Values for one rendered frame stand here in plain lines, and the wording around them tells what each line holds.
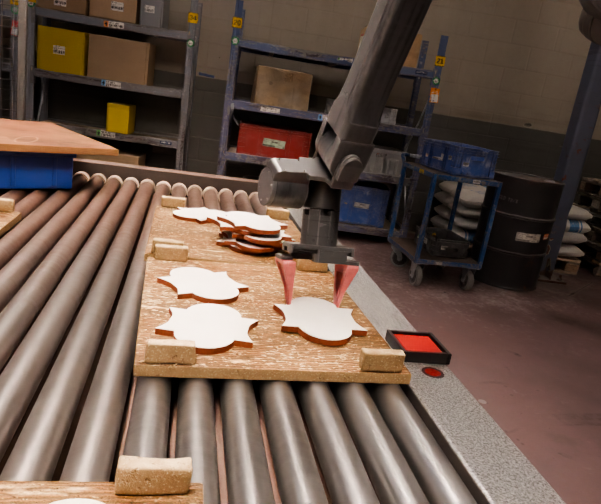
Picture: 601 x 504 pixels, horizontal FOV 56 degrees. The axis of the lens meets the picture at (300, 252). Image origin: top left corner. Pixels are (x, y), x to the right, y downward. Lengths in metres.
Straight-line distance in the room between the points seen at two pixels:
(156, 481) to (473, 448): 0.36
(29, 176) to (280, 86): 3.85
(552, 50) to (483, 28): 0.75
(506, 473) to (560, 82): 6.03
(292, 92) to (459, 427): 4.71
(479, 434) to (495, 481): 0.09
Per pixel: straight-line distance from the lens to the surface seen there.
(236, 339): 0.75
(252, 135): 5.20
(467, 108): 6.20
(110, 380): 0.70
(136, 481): 0.50
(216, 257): 1.11
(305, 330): 0.80
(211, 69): 5.86
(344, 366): 0.75
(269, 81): 5.24
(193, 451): 0.59
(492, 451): 0.71
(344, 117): 0.80
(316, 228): 0.86
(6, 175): 1.59
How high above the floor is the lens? 1.26
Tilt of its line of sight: 16 degrees down
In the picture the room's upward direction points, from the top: 9 degrees clockwise
